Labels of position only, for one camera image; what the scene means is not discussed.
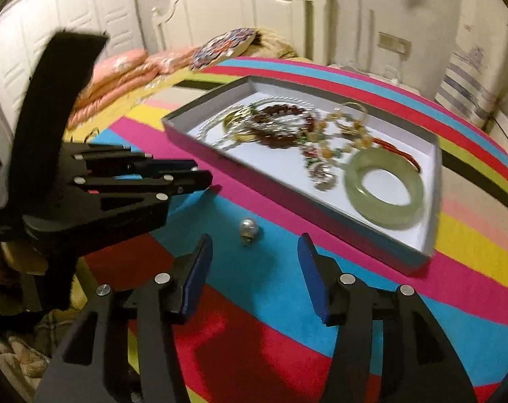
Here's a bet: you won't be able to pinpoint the red wooden bead bracelet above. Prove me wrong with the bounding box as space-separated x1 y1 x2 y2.
252 103 316 150

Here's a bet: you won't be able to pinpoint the white pearl necklace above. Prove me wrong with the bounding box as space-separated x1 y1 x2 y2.
197 96 318 148

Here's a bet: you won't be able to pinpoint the thin gold bangle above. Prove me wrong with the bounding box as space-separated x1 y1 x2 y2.
222 111 264 144

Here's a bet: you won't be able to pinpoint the white wardrobe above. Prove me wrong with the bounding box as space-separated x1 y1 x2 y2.
0 0 154 135

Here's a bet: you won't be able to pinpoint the rainbow striped tablecloth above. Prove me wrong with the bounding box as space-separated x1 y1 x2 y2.
65 56 508 403

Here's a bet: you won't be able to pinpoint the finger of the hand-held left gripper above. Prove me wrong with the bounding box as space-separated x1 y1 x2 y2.
23 170 215 253
63 143 199 180

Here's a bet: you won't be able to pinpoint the round patterned cushion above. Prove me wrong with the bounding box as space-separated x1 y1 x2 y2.
189 28 259 72

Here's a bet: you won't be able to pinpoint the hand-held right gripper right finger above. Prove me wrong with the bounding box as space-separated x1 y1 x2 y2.
297 233 477 403

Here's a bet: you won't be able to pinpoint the grey shallow cardboard box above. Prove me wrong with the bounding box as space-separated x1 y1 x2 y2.
162 75 443 278

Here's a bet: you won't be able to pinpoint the white wooden headboard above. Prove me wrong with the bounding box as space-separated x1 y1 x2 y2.
151 0 328 62

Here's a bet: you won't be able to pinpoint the wall socket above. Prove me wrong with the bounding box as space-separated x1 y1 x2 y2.
378 32 411 53

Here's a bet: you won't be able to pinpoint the boat print curtain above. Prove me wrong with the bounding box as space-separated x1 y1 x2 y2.
434 17 508 131

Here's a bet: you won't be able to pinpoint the gold hoop rings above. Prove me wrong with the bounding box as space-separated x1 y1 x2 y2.
333 101 369 136

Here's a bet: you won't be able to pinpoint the plaid cloth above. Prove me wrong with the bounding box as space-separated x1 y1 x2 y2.
0 311 82 403

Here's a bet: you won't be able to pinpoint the green jade bangle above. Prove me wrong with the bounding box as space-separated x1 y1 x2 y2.
344 148 425 231

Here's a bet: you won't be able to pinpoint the green gem gold necklace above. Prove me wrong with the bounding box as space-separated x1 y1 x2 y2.
302 126 356 190

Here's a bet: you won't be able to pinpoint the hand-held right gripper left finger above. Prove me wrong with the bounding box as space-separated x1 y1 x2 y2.
33 234 215 403

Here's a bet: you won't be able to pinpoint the red cord necklace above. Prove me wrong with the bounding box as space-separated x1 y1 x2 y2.
371 134 423 174

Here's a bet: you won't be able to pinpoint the pink quilt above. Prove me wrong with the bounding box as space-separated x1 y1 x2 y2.
67 48 204 129

